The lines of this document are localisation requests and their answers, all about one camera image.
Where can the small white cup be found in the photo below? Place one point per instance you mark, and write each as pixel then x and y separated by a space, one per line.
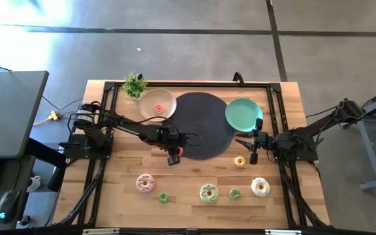
pixel 34 183

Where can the black table clamp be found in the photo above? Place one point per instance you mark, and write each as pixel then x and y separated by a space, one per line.
pixel 238 77

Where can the dark grey desk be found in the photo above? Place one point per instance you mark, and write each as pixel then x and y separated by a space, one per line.
pixel 10 114

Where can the yellow power plug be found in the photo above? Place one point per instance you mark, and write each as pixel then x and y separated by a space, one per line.
pixel 54 115

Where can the beige round plate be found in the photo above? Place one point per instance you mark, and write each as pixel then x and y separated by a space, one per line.
pixel 150 101

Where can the large pink glazed donut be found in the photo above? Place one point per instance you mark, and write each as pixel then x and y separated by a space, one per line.
pixel 145 183

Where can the small red donut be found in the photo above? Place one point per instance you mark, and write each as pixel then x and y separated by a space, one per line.
pixel 159 108
pixel 181 151

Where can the teal round plate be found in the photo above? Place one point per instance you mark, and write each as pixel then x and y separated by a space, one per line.
pixel 241 114

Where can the small yellow donut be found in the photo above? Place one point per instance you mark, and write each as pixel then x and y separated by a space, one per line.
pixel 240 161

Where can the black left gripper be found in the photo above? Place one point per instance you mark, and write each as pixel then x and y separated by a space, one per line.
pixel 170 138

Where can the black chair armrest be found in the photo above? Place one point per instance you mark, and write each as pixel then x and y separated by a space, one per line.
pixel 46 155

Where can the grey metal table frame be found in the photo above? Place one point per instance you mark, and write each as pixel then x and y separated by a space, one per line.
pixel 375 140

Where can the black aluminium table frame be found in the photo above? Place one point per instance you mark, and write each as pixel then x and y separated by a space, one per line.
pixel 191 84

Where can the small green donut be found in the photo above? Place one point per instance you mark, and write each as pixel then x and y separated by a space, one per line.
pixel 235 194
pixel 163 197

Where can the large white glazed donut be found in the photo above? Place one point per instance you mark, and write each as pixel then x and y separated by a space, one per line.
pixel 260 187

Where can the green plant in white pot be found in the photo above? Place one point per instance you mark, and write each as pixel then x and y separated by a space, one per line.
pixel 134 85

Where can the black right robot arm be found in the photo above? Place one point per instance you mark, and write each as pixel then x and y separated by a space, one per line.
pixel 318 125

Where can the black computer mouse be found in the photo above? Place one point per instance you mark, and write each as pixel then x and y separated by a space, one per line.
pixel 8 205

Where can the large mint glazed donut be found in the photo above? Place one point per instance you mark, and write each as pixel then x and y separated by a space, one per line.
pixel 209 193

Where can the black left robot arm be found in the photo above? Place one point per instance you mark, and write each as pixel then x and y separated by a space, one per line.
pixel 132 125

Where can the black round mat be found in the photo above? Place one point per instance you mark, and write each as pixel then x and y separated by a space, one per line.
pixel 204 120

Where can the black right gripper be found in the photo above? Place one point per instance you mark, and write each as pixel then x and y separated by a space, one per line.
pixel 261 140

